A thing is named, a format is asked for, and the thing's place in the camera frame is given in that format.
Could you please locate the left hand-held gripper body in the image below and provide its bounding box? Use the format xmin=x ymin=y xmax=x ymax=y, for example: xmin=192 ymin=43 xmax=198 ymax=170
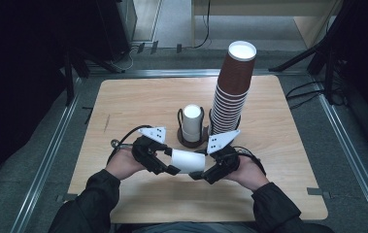
xmin=131 ymin=126 xmax=173 ymax=175

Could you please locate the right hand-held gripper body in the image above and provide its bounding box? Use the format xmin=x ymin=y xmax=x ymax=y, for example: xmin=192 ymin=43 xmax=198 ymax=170
xmin=206 ymin=129 xmax=242 ymax=178

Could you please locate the white paper cup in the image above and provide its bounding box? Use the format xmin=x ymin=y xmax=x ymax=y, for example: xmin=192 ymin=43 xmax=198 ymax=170
xmin=170 ymin=148 xmax=207 ymax=175

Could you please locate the stack of white cups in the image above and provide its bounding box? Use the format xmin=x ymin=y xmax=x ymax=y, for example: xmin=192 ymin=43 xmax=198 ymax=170
xmin=182 ymin=103 xmax=204 ymax=144

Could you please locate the brown ribbed paper cup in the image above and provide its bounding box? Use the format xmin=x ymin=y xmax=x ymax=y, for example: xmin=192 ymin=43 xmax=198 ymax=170
xmin=217 ymin=40 xmax=257 ymax=97

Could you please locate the person's left hand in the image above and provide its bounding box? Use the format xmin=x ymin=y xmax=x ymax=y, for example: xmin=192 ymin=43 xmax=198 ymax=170
xmin=104 ymin=147 xmax=147 ymax=182

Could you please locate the person's right hand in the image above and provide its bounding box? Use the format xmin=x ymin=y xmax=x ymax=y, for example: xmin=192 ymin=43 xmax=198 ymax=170
xmin=224 ymin=154 xmax=272 ymax=192

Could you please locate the person's grey clothing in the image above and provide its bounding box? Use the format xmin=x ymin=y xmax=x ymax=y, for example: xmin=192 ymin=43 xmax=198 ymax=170
xmin=132 ymin=220 xmax=260 ymax=233

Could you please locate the grey tape piece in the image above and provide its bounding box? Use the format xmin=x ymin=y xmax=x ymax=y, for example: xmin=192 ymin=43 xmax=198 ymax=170
xmin=307 ymin=186 xmax=331 ymax=199
xmin=55 ymin=193 xmax=73 ymax=204

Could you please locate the black metal stand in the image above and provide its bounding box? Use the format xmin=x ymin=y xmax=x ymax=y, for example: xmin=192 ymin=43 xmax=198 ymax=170
xmin=268 ymin=0 xmax=357 ymax=105
xmin=62 ymin=48 xmax=124 ymax=108

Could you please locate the black cabinet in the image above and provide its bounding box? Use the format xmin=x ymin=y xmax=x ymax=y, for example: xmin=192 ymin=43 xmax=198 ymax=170
xmin=95 ymin=0 xmax=138 ymax=62

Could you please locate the light wooden desk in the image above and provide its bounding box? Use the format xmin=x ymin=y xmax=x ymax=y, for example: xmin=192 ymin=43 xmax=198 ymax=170
xmin=190 ymin=0 xmax=345 ymax=50

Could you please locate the right hand-held gripper black cable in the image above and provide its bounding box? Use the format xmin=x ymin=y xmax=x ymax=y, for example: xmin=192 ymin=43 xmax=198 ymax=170
xmin=233 ymin=146 xmax=267 ymax=178

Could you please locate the silver cable plug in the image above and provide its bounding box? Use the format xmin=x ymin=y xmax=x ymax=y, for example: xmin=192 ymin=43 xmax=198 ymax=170
xmin=111 ymin=139 xmax=131 ymax=150

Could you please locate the metal floor rail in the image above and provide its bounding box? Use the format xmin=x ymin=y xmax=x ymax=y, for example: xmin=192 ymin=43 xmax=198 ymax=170
xmin=87 ymin=68 xmax=309 ymax=79
xmin=314 ymin=82 xmax=368 ymax=233
xmin=10 ymin=77 xmax=84 ymax=233

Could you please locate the white floor cable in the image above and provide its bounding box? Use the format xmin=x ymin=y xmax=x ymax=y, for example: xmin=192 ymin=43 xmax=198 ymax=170
xmin=112 ymin=45 xmax=141 ymax=73

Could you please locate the black floor cable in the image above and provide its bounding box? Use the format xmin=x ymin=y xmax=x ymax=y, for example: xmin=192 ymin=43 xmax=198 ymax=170
xmin=284 ymin=81 xmax=326 ymax=99
xmin=287 ymin=92 xmax=326 ymax=111

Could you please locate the black hanging cable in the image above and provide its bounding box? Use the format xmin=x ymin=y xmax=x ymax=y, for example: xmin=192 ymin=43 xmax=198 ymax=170
xmin=192 ymin=0 xmax=213 ymax=50

